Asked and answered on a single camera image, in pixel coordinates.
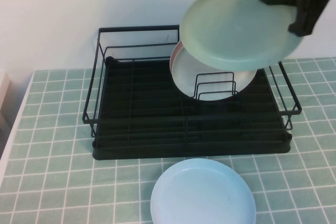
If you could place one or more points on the black plastic drip tray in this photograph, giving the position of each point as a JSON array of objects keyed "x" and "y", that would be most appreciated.
[{"x": 147, "y": 153}]

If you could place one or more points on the green checked tablecloth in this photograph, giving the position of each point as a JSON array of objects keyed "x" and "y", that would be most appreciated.
[{"x": 57, "y": 169}]

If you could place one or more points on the green round plate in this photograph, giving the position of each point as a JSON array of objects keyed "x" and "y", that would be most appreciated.
[{"x": 225, "y": 24}]

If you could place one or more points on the cream round plate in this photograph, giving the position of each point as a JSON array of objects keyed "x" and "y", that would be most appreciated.
[{"x": 186, "y": 77}]

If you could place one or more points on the light blue round plate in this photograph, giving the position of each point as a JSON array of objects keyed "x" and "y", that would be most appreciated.
[{"x": 202, "y": 195}]

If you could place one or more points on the pink round plate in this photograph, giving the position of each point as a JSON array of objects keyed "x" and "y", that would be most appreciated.
[{"x": 173, "y": 54}]

